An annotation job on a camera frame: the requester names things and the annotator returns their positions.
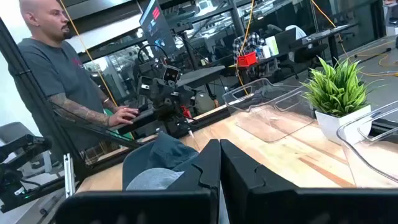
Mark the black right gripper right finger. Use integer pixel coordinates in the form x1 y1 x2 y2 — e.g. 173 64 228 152
220 138 398 224

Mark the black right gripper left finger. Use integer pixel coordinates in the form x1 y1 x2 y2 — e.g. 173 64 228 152
55 138 222 224

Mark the blue denim cap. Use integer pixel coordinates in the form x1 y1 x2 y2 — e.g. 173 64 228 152
122 132 200 191

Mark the person's hand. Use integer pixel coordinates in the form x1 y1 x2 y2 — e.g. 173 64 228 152
108 105 140 128

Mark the black flat stand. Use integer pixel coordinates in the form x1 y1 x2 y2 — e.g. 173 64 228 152
176 65 226 90

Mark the tilted computer monitor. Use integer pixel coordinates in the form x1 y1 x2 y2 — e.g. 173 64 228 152
139 0 178 58

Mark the clear plastic bin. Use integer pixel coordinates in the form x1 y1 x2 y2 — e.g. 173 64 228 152
221 77 317 144
335 100 398 189

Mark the person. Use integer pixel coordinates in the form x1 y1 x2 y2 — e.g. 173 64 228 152
7 0 140 162

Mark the red plastic box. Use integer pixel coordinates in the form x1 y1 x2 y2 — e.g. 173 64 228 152
237 52 259 68

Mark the black white plaid jacket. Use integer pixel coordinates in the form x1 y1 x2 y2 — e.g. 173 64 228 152
232 32 267 63

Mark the silver aluminium profile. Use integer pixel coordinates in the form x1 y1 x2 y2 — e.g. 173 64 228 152
63 152 76 198

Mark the white green box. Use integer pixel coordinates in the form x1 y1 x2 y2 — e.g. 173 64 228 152
264 35 280 58

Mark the green plant in white pot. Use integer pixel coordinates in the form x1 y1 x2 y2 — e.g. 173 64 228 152
300 56 374 146

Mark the black office chair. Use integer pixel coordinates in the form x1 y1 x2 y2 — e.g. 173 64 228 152
292 42 330 78

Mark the black background desk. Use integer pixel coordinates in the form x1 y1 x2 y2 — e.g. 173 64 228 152
289 21 359 66

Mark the black rod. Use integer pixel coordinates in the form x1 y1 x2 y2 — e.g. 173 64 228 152
353 47 393 60

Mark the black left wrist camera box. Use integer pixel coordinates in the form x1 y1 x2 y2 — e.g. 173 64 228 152
161 64 182 85

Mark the yellow cable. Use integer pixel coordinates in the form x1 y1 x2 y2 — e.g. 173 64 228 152
58 0 118 107
235 0 255 96
310 0 398 78

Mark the black aluminium table frame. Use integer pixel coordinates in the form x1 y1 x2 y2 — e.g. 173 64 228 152
0 18 231 187

